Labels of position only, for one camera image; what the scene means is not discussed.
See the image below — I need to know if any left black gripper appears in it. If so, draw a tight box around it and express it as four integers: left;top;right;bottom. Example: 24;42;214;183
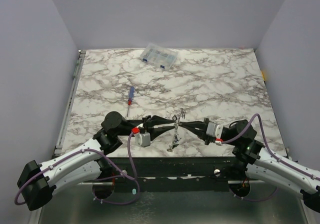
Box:
116;115;175;141

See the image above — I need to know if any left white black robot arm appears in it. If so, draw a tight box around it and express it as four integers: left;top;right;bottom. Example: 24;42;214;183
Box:
14;111;174;211

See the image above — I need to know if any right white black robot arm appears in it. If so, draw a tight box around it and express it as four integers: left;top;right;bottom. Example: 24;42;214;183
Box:
179;119;320;212

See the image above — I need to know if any blue red screwdriver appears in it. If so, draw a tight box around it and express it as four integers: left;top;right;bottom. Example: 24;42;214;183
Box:
126;86;135;117

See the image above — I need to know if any clear plastic organizer box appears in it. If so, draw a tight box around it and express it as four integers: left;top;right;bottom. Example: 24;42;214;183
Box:
140;43;179;70

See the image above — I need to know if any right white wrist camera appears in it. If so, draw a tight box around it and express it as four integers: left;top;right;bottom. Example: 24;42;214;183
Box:
206;121;224;146

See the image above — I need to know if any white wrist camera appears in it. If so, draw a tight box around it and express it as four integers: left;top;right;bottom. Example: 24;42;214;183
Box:
134;132;151;148
206;121;224;146

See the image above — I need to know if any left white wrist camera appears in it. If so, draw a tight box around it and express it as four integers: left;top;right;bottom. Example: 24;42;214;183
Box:
134;132;151;148

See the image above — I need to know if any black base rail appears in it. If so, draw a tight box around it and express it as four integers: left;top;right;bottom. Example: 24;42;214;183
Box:
92;157;258;197

